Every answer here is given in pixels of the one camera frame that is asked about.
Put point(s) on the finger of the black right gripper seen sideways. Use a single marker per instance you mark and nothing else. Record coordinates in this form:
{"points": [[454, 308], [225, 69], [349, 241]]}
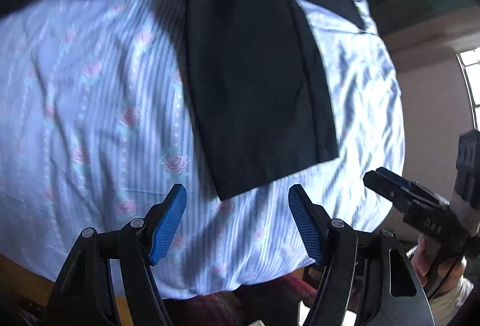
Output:
{"points": [[402, 193]]}

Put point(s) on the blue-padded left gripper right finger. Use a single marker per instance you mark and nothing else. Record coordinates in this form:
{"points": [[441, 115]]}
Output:
{"points": [[333, 245]]}

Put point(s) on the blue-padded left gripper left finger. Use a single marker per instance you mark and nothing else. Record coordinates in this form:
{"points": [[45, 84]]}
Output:
{"points": [[142, 244]]}

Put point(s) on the black pants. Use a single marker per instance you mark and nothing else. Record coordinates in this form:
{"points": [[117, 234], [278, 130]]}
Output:
{"points": [[258, 87]]}

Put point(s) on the person's right hand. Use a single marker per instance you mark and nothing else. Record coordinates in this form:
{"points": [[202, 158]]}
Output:
{"points": [[421, 262]]}

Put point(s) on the blue floral striped bedsheet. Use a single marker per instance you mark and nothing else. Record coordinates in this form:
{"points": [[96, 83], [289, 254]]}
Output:
{"points": [[95, 130]]}

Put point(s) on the window with grille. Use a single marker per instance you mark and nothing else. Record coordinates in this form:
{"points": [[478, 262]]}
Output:
{"points": [[470, 66]]}

